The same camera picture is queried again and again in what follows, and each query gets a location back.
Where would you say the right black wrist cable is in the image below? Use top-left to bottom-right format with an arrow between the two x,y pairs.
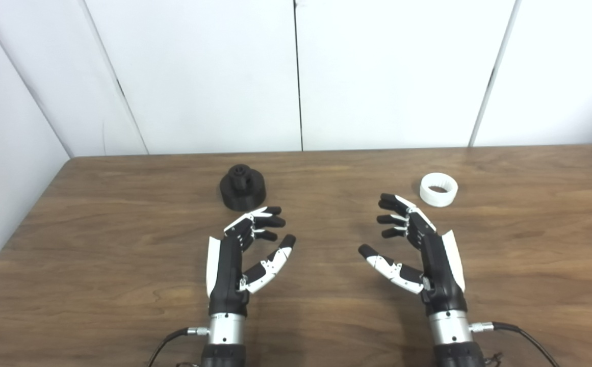
470,321 -> 561,367

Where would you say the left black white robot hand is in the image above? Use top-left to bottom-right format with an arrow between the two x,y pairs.
205,206 -> 297,317

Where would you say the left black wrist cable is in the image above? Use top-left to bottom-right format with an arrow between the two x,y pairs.
146,326 -> 210,367

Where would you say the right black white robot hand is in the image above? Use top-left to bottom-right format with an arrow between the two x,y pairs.
358,193 -> 467,316

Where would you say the white toothed plastic ring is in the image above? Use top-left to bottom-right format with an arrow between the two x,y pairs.
420,173 -> 458,207

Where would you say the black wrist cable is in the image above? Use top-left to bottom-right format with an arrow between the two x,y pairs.
470,321 -> 561,367
146,326 -> 210,367

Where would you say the round black plastic part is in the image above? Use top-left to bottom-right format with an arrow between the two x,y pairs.
219,164 -> 267,212

